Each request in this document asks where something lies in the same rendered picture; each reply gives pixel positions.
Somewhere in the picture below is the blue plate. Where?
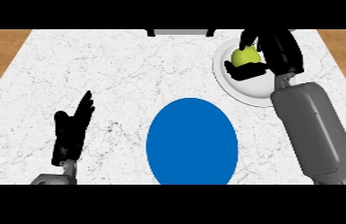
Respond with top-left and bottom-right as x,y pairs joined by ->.
145,97 -> 239,186

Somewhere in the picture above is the grey appliance with black legs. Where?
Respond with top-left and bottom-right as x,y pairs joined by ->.
145,29 -> 217,37

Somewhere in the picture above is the yellow-green pear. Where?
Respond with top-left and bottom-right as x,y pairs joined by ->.
229,44 -> 263,68

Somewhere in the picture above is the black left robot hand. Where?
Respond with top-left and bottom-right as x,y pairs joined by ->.
50,90 -> 96,167

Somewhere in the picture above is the white plate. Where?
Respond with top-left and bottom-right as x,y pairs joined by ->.
213,37 -> 282,108

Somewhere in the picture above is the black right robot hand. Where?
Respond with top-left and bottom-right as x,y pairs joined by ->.
223,29 -> 306,81

